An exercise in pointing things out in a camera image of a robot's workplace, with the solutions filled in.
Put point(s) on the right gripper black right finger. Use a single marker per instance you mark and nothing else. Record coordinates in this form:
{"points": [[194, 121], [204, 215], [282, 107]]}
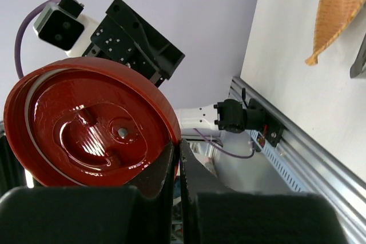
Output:
{"points": [[215, 213]]}

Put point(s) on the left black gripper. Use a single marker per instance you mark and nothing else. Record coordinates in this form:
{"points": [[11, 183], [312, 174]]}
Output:
{"points": [[125, 37]]}

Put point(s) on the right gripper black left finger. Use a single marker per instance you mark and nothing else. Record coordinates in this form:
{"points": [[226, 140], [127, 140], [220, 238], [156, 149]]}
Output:
{"points": [[137, 212]]}

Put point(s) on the red round lid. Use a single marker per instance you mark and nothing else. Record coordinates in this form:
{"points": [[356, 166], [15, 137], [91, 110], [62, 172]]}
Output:
{"points": [[87, 121]]}

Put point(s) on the steel serving tongs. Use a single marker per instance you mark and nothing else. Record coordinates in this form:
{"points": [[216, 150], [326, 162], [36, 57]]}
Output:
{"points": [[357, 70]]}

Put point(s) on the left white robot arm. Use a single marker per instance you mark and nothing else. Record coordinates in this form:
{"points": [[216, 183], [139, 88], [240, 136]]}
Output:
{"points": [[228, 115]]}

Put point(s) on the orange leaf-shaped plate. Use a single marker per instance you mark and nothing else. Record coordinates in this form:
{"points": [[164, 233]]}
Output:
{"points": [[332, 18]]}

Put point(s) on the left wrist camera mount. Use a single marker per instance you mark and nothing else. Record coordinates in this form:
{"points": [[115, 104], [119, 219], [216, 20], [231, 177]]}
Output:
{"points": [[63, 24]]}

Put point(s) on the slotted grey cable duct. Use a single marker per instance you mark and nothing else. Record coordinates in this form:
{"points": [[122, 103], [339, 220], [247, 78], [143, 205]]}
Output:
{"points": [[352, 221]]}

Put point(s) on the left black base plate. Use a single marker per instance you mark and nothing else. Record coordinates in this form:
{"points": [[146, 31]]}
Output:
{"points": [[260, 119]]}

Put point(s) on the aluminium front rail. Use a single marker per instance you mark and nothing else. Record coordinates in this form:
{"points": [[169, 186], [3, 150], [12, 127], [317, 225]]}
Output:
{"points": [[317, 170]]}

